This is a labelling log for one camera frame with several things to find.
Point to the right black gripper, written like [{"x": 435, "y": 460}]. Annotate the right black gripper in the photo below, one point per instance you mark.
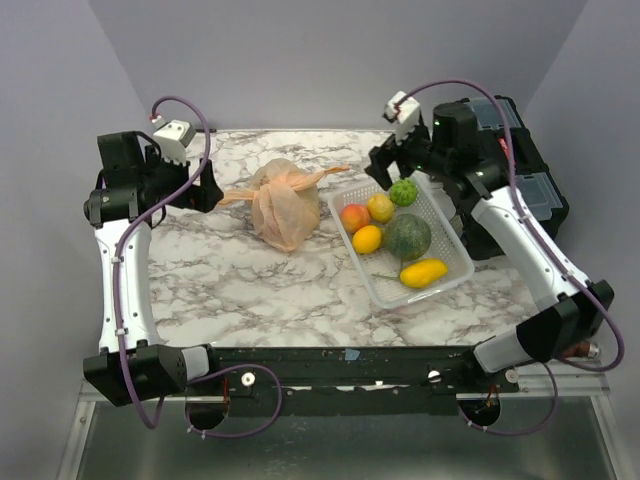
[{"x": 381, "y": 156}]

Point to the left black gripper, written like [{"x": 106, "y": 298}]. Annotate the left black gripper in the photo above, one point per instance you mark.
[{"x": 203, "y": 197}]

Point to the orange banana-print plastic bag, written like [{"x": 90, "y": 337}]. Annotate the orange banana-print plastic bag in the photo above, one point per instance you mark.
[{"x": 284, "y": 199}]

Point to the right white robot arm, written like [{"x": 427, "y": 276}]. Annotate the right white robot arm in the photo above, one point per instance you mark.
[{"x": 473, "y": 168}]

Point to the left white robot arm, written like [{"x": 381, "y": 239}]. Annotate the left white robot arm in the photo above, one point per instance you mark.
[{"x": 132, "y": 363}]

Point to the green custard apple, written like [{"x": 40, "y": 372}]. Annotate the green custard apple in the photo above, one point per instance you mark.
[{"x": 403, "y": 193}]

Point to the pale yellow round fruit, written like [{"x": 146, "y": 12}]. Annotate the pale yellow round fruit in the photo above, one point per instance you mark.
[{"x": 380, "y": 208}]

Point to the orange peach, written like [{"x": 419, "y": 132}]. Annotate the orange peach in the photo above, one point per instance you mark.
[{"x": 354, "y": 217}]

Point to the green netted melon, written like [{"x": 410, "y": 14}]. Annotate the green netted melon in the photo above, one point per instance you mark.
[{"x": 407, "y": 237}]

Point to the yellow lemon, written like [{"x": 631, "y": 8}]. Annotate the yellow lemon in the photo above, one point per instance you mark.
[{"x": 367, "y": 239}]

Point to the white plastic basket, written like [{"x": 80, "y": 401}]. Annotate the white plastic basket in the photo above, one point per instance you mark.
[{"x": 380, "y": 271}]

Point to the yellow mango back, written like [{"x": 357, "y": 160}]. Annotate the yellow mango back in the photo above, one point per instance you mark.
[{"x": 423, "y": 273}]

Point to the black tool box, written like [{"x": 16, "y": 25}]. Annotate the black tool box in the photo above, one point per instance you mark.
[{"x": 533, "y": 176}]

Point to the brass pipe fitting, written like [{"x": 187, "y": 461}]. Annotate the brass pipe fitting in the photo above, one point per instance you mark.
[{"x": 583, "y": 350}]

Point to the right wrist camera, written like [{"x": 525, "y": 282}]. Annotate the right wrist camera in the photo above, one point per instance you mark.
[{"x": 404, "y": 112}]

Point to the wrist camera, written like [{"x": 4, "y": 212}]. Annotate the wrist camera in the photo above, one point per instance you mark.
[
  {"x": 173, "y": 138},
  {"x": 404, "y": 112}
]

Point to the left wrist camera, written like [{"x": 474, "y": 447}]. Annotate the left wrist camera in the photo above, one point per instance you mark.
[{"x": 173, "y": 138}]

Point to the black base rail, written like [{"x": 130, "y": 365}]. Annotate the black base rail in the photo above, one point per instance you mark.
[{"x": 347, "y": 381}]

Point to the aluminium frame rail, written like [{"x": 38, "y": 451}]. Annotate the aluminium frame rail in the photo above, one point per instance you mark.
[{"x": 534, "y": 380}]

